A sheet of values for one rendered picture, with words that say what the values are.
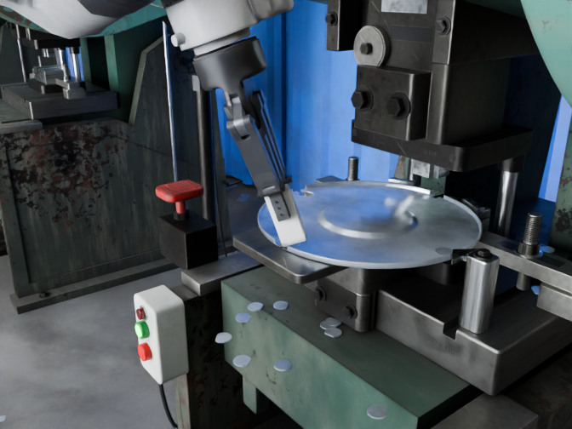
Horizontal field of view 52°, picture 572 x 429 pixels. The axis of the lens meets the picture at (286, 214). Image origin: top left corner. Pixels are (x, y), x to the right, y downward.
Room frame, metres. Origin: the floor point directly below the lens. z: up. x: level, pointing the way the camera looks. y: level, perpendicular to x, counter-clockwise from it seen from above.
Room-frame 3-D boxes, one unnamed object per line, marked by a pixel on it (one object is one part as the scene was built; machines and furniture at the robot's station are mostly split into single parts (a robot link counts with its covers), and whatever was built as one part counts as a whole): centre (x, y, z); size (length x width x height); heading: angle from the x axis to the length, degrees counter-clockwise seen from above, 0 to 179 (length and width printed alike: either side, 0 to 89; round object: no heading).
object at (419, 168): (0.79, -0.20, 0.84); 0.05 x 0.03 x 0.04; 38
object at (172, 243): (0.90, 0.16, 0.62); 0.10 x 0.06 x 0.20; 38
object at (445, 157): (0.80, -0.21, 0.86); 0.20 x 0.16 x 0.05; 38
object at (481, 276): (0.58, -0.22, 0.75); 0.03 x 0.03 x 0.10; 38
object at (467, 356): (0.80, -0.21, 0.68); 0.45 x 0.30 x 0.06; 38
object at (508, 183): (0.77, -0.31, 0.81); 0.02 x 0.02 x 0.14
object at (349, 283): (0.69, -0.07, 0.72); 0.25 x 0.14 x 0.14; 128
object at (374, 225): (0.72, -0.11, 0.78); 0.29 x 0.29 x 0.01
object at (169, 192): (0.92, 0.18, 0.72); 0.07 x 0.06 x 0.08; 128
